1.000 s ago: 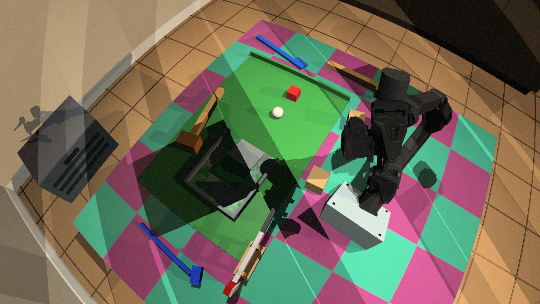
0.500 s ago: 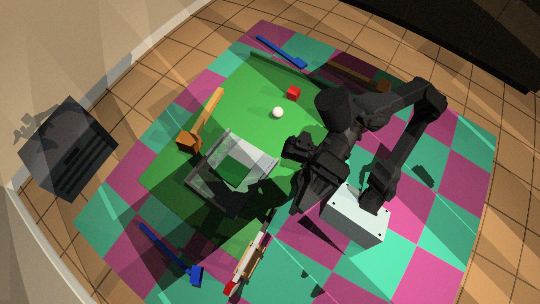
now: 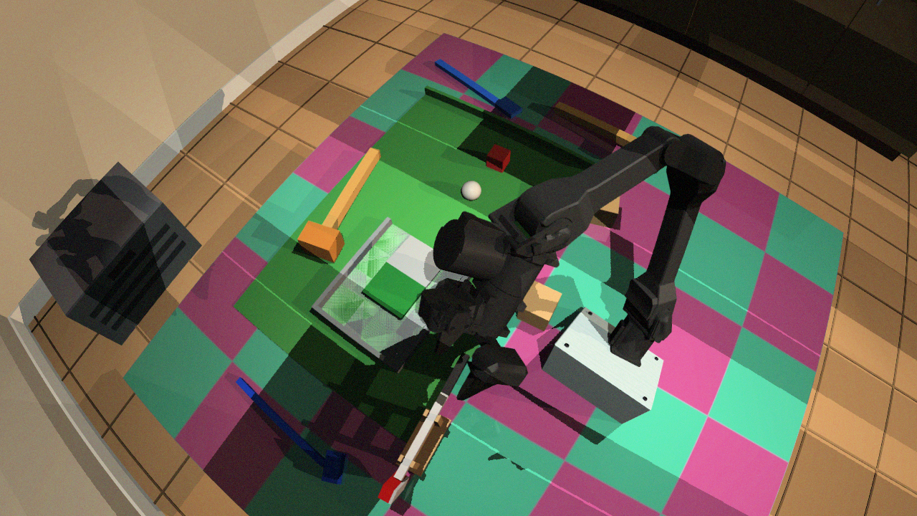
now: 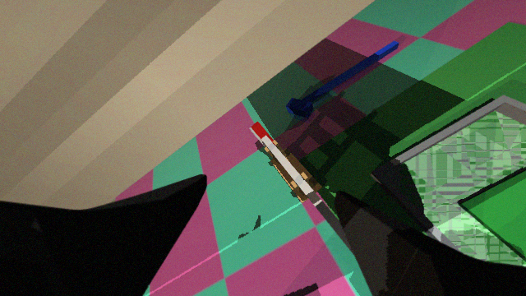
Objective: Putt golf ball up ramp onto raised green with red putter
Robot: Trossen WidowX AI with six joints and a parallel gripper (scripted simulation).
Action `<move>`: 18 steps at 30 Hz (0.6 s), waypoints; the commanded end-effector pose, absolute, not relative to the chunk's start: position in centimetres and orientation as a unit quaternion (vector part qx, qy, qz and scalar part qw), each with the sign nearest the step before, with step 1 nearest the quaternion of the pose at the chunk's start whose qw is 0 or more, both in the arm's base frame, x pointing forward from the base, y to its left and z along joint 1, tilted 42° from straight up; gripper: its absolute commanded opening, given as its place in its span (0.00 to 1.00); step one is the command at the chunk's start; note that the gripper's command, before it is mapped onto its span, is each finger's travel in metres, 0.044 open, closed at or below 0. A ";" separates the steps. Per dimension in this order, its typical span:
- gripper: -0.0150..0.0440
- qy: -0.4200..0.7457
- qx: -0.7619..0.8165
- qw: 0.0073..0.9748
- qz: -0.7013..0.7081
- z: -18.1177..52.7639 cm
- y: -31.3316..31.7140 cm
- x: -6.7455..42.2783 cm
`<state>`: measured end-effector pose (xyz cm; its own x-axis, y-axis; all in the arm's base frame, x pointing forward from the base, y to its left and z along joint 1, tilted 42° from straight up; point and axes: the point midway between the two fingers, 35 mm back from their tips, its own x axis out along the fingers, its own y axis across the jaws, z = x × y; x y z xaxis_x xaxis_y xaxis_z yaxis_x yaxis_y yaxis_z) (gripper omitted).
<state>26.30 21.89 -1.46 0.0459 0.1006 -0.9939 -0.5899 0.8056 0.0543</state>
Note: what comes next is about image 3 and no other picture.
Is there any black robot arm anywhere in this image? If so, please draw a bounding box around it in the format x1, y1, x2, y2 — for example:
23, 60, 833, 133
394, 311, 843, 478
418, 126, 726, 367

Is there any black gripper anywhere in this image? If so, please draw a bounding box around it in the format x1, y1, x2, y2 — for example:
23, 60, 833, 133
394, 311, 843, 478
435, 278, 528, 401

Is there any orange cube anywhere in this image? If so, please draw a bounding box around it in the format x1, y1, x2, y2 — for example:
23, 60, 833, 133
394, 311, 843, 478
590, 197, 620, 228
517, 282, 562, 331

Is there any white golf ball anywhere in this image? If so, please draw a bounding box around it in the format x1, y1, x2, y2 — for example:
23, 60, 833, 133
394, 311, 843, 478
461, 181, 481, 201

